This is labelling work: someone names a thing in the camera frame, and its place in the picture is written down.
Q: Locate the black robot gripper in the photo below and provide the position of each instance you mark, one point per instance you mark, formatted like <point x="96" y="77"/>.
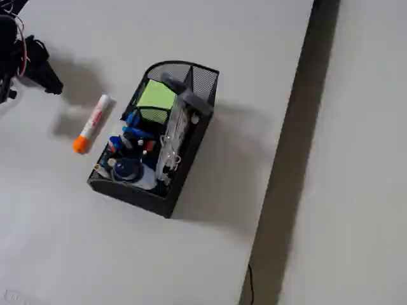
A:
<point x="41" y="68"/>

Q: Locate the white marker with orange cap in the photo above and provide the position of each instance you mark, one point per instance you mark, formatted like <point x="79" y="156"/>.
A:
<point x="95" y="120"/>

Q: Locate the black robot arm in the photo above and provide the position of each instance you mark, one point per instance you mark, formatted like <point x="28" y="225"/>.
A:
<point x="5" y="25"/>

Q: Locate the dark blue blurry object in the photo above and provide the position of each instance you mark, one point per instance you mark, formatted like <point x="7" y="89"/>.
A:
<point x="136" y="131"/>

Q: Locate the black mesh desk organizer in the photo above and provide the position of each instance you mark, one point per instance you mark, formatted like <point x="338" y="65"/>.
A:
<point x="133" y="193"/>

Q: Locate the blue clip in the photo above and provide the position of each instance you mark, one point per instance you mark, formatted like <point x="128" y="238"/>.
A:
<point x="133" y="119"/>

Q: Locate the small orange tipped item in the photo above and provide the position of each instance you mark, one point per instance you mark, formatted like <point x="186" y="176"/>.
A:
<point x="114" y="144"/>

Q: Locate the green sticky note pad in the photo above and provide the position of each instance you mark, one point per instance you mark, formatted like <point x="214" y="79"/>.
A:
<point x="155" y="95"/>

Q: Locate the dark blue round cap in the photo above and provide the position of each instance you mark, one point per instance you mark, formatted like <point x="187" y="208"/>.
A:
<point x="125" y="170"/>

